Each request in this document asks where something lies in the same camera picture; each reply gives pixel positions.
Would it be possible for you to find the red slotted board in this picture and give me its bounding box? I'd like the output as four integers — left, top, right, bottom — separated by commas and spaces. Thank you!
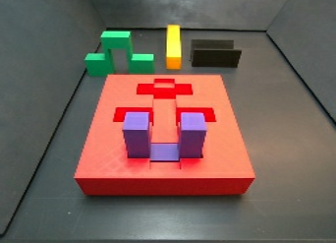
75, 75, 255, 196

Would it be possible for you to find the purple U-shaped block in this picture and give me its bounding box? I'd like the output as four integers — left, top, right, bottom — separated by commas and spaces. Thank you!
123, 112, 208, 162

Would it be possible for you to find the yellow bar block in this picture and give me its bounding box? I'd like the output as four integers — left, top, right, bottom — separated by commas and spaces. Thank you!
165, 25, 181, 70

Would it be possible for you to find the green stepped block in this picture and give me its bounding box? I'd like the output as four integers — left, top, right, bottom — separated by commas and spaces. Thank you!
84, 30, 155, 77

